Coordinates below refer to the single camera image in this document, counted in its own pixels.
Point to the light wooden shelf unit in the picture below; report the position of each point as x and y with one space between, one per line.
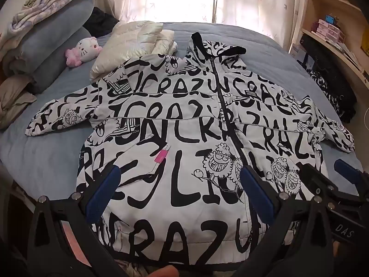
331 3

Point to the black cloth with white print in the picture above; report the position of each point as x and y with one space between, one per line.
323 92

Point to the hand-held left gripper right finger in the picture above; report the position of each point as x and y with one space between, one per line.
259 190

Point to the long black bag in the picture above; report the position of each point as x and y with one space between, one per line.
325 60

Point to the folded grey-blue quilt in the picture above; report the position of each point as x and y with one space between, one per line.
43 43

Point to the white printed box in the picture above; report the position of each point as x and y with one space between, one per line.
297 52

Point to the stack of pink boxes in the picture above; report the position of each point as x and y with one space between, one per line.
328 31

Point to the white and pink plush toy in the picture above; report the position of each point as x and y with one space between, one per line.
86 49

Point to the small blue box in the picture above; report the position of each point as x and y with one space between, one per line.
330 19

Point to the person's left hand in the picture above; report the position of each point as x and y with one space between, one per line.
161 271

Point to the black and white printed jacket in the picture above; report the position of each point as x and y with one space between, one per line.
187 138

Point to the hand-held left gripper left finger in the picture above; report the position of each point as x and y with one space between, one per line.
103 190

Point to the cream puffer jacket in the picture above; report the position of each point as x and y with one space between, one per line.
126 43

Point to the grey-blue bed sheet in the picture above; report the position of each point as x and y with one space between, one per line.
259 34

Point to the beige cloth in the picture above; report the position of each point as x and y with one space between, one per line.
14 101

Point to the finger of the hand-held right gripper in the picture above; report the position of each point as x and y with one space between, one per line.
314 179
344 168

